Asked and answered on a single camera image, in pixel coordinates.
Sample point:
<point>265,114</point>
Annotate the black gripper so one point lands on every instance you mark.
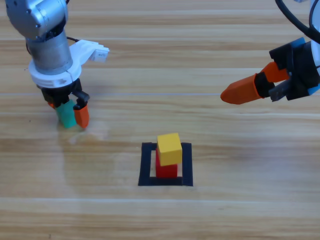
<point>58,92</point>
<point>300,70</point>

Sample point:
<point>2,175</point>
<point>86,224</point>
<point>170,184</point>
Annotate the green wooden cube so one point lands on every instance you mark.
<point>66,115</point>

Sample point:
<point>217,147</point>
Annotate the yellow wooden cube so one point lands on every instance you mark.
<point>170,148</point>

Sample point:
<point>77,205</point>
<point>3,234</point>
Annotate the red wooden cube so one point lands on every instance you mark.
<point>166,171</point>

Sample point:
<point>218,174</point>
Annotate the black tape square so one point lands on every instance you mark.
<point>145,172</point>

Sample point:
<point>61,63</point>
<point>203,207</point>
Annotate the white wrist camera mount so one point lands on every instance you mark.
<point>90,51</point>

